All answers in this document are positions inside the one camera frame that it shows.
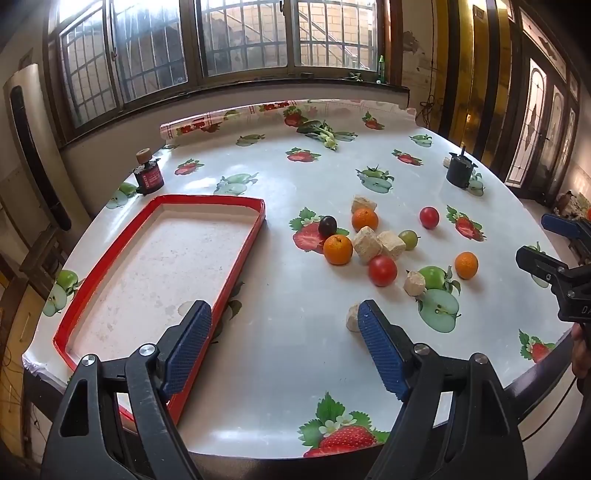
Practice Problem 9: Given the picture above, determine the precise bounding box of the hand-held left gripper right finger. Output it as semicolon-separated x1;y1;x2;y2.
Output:
358;299;527;480

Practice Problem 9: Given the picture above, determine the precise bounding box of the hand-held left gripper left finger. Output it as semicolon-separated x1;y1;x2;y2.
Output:
41;300;213;480

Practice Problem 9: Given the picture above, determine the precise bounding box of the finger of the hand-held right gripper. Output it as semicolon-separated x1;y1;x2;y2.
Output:
541;213;591;267
516;246;579;290

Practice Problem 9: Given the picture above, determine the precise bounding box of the orange mandarin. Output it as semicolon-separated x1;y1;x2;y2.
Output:
454;251;479;280
322;234;354;266
351;208;380;232

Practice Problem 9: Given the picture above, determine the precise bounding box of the red rimmed white tray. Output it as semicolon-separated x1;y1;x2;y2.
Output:
52;194;267;428

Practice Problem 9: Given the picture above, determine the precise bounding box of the person's right hand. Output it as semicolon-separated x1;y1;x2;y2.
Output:
571;323;591;377

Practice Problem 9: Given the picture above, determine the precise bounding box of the fruit print plastic tablecloth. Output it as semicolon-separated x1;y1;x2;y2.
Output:
22;99;575;460

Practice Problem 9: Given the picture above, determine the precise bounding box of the glass panelled door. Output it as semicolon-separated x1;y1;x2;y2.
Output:
503;4;583;204

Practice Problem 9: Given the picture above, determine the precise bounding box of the plain black motor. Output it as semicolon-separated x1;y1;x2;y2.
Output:
445;142;477;189

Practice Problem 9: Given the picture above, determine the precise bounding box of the wooden stool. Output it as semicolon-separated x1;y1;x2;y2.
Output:
18;222;77;287

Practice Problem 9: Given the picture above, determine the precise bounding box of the wooden cabinet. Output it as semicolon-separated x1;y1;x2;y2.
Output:
0;249;33;444

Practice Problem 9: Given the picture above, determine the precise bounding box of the black motor with red label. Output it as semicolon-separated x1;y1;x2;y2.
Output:
133;148;165;195

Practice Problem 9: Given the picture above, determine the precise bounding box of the green leafy vegetable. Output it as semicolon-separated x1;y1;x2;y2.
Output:
296;120;340;151

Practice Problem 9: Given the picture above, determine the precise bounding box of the standing air conditioner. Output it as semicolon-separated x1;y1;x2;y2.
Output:
2;64;72;232

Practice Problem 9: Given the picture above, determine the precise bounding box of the barred window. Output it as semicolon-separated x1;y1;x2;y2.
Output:
44;0;402;144

